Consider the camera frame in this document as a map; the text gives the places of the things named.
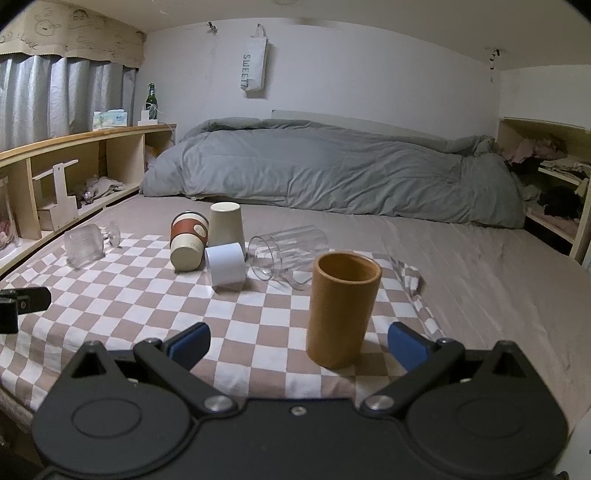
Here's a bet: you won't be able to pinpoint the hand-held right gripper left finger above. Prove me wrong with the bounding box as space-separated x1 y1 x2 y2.
64 322 237 417

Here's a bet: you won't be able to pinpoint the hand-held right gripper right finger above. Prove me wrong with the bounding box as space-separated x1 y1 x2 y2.
361 322 539 417

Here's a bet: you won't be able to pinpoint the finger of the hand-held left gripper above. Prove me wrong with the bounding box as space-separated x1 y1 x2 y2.
0 286 52 334

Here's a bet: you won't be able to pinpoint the brown bamboo cup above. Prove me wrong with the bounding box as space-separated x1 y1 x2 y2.
305 251 383 370

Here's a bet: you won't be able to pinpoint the small white cup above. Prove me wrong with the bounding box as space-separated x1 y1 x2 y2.
204 242 246 291

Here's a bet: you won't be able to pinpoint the cream cup with brown sleeve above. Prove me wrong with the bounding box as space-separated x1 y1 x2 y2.
169 211 211 272

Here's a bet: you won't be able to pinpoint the cream plastic cup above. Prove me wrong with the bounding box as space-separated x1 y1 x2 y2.
209 202 245 247

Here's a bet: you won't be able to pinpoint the brown white checkered cloth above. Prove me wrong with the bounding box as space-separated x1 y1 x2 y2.
0 233 446 402

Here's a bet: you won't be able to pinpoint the ribbed clear wine glass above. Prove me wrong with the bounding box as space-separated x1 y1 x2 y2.
64 220 123 269

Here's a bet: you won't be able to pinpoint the wooden stand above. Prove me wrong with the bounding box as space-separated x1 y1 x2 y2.
32 159 81 232

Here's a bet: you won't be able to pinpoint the beige crumpled cloth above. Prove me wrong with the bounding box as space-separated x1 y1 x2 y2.
74 175 125 208

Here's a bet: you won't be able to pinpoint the clear glass mug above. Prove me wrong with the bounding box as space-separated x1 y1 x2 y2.
247 224 329 291

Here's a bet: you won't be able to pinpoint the long wooden bedside shelf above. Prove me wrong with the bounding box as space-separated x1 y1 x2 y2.
0 122 178 278

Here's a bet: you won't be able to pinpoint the wooden clothes shelf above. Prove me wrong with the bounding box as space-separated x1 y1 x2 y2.
496 117 591 266

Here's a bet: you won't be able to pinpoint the grey duvet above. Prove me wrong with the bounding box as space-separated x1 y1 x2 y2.
139 117 527 229

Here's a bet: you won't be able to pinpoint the tissue pack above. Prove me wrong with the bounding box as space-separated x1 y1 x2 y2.
92 110 129 131

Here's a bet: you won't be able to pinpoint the grey curtain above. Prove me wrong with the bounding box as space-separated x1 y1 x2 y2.
0 54 139 155

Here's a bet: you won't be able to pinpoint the black clothes pile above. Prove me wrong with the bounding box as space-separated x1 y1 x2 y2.
538 185 581 217

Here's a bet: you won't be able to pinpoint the pink clothes pile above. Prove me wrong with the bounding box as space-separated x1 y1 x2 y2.
508 134 568 163

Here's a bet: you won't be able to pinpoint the cream folded clothes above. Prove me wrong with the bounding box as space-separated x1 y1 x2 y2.
540 157 591 180

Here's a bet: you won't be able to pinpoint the beige printed valance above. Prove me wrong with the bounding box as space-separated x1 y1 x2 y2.
0 0 146 70

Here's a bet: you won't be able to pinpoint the white hanging tote bag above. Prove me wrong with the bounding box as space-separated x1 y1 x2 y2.
240 24 271 97

